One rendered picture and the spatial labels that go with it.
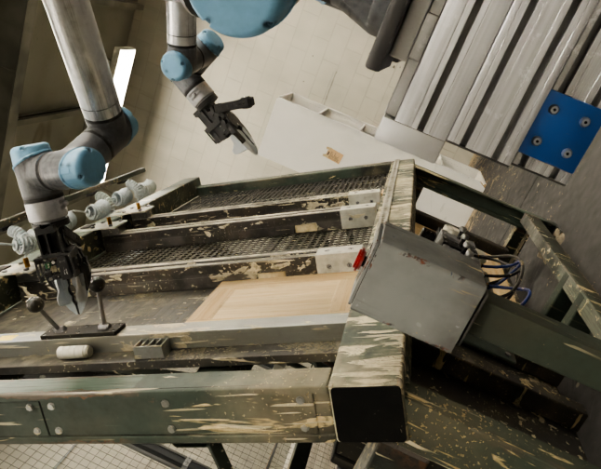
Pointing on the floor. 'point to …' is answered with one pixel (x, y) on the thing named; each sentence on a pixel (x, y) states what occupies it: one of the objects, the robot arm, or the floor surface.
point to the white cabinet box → (353, 151)
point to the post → (546, 342)
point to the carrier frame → (485, 375)
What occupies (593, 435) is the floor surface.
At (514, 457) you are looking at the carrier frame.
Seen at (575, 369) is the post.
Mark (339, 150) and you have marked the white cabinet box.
